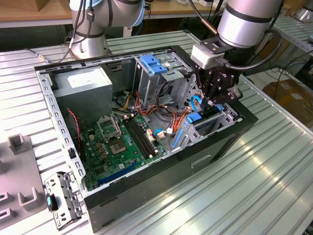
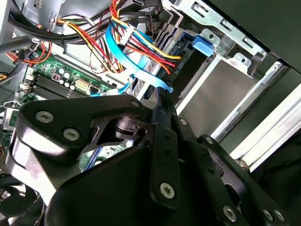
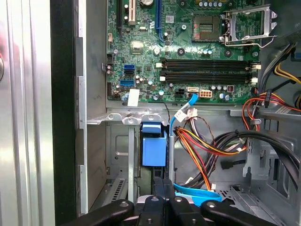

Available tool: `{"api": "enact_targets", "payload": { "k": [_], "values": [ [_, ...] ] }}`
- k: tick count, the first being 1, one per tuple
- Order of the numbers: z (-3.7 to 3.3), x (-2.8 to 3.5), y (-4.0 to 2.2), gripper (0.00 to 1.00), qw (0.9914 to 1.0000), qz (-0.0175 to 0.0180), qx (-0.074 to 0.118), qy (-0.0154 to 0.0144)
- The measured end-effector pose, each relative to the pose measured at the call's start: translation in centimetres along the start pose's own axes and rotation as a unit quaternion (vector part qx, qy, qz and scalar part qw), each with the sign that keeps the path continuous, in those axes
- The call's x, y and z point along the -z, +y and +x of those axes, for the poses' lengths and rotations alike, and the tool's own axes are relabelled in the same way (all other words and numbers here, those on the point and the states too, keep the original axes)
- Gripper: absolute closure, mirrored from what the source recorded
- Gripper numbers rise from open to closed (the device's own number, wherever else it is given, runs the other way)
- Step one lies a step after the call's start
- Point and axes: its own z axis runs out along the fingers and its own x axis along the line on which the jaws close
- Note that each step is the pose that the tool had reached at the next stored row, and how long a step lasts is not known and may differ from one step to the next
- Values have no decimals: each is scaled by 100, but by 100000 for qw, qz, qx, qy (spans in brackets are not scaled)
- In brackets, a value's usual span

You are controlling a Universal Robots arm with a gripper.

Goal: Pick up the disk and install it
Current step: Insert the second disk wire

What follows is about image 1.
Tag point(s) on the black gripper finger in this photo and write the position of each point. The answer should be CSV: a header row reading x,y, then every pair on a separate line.
x,y
227,96
204,83

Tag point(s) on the hard disk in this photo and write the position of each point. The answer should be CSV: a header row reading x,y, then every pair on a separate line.
x,y
194,118

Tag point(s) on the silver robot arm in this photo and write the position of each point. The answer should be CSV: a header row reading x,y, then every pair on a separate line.
x,y
244,27

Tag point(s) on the grey metal disk bay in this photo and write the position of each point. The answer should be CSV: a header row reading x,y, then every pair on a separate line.
x,y
193,135

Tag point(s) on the grey metal drive cage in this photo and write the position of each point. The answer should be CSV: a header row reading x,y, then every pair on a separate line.
x,y
151,85

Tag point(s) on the blue plastic drive latch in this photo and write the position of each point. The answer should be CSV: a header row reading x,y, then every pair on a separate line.
x,y
152,64

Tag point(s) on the large cardboard box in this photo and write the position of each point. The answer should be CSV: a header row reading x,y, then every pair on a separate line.
x,y
293,98

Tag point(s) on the black RAM slot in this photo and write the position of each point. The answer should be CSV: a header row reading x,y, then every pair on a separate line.
x,y
139,137
146,135
136,138
143,136

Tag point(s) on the metal slat side table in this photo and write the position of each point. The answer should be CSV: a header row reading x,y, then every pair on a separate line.
x,y
298,31

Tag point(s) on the black PC case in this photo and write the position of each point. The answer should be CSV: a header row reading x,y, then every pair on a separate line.
x,y
159,181

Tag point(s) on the CPU socket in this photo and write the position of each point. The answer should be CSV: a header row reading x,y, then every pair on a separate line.
x,y
117,147

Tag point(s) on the green motherboard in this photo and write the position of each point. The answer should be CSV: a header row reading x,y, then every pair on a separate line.
x,y
115,166

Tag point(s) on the grey power supply unit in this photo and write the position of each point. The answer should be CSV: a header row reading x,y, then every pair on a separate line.
x,y
83,102

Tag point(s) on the blue expansion slot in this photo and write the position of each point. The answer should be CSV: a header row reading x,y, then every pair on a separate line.
x,y
117,174

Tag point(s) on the black case fan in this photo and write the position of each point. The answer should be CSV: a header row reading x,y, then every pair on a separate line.
x,y
73,129

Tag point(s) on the brown cardboard box on desk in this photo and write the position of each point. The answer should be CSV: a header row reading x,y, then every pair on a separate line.
x,y
41,3

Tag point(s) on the black latch with blue tab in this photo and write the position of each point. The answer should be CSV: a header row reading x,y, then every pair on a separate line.
x,y
49,201

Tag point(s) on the grey parts rack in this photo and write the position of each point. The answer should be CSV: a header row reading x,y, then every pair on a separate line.
x,y
22,171

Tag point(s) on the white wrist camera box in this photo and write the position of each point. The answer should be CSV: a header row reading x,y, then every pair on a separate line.
x,y
203,57

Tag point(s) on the wooden desk white frame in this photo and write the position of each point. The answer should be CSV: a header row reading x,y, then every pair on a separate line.
x,y
171,11

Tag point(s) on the metal slot retainer bracket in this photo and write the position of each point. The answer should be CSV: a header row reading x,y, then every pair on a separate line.
x,y
71,195

